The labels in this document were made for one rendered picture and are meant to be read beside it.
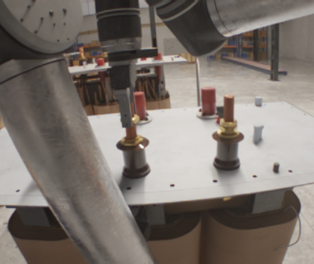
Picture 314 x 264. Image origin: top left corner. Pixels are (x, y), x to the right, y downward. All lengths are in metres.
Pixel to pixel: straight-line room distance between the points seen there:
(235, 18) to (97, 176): 0.34
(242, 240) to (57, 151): 0.80
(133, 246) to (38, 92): 0.24
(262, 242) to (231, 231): 0.15
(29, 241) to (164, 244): 0.53
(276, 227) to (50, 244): 0.87
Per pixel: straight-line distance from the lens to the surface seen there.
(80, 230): 0.32
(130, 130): 0.62
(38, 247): 1.04
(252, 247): 1.00
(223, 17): 0.44
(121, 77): 0.54
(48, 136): 0.26
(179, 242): 0.89
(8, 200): 0.74
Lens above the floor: 1.72
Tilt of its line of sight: 22 degrees down
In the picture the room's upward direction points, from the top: 5 degrees counter-clockwise
